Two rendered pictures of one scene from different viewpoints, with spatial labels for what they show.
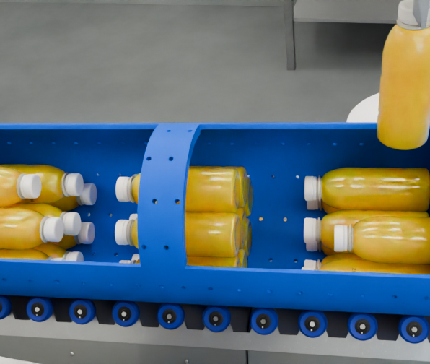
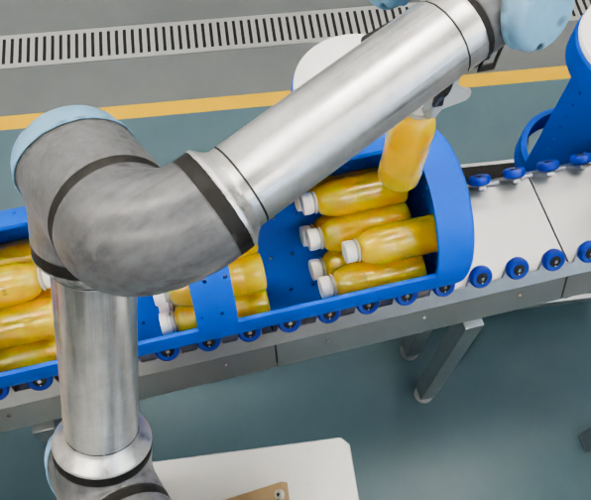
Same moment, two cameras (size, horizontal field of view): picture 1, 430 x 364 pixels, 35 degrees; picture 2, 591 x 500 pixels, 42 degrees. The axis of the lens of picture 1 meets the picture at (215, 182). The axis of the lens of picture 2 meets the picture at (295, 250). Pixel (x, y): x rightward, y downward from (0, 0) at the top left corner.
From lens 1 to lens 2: 59 cm
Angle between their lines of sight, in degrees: 32
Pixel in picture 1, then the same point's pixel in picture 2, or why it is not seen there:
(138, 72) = not seen: outside the picture
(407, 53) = (415, 137)
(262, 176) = not seen: hidden behind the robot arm
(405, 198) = (390, 199)
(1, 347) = (47, 405)
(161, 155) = not seen: hidden behind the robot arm
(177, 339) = (216, 353)
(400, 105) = (407, 168)
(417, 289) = (420, 286)
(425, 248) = (419, 249)
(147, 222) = (201, 300)
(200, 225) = (235, 276)
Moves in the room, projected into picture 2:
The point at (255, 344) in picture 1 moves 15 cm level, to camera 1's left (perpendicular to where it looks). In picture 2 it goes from (283, 338) to (210, 374)
